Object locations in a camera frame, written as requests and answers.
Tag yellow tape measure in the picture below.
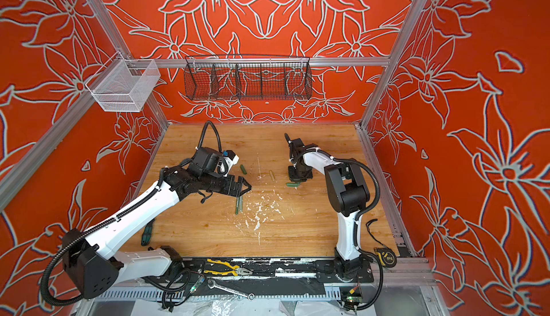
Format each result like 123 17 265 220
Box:
375 247 397 268

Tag silver wrench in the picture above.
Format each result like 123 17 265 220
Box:
207 279 256 301

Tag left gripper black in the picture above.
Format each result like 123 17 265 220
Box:
202 171 254 197

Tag yellow handled pliers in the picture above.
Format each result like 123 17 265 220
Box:
203 259 253 277

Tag black wire basket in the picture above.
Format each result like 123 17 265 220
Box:
183 55 313 101

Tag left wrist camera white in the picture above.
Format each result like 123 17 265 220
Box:
219 150 239 176

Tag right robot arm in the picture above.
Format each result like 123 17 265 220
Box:
285 136 370 281

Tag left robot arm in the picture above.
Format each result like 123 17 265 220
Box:
57 148 252 300

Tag white mesh basket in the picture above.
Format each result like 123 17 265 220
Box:
85 58 160 112

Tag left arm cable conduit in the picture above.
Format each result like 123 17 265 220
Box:
39 120 224 307

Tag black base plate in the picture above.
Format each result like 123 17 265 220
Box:
183 257 375 283

